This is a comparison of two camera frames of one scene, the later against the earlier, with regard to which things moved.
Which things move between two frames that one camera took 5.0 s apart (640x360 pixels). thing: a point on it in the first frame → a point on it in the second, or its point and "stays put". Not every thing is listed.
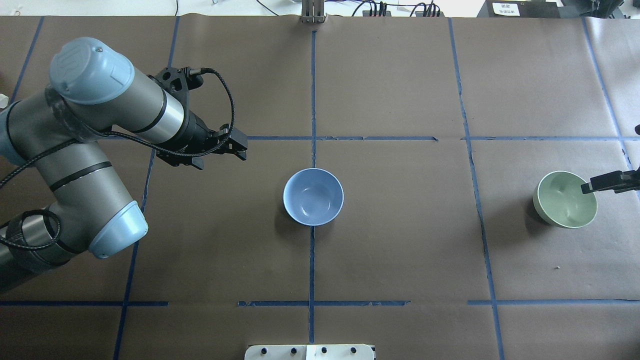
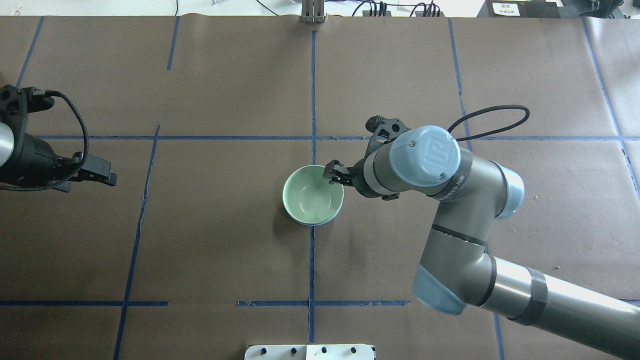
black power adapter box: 519,9 stays put
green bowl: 559,198 → 309,198
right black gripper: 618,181 → 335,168
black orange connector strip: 386,13 stays put
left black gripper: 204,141 → 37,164
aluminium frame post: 312,11 stays put
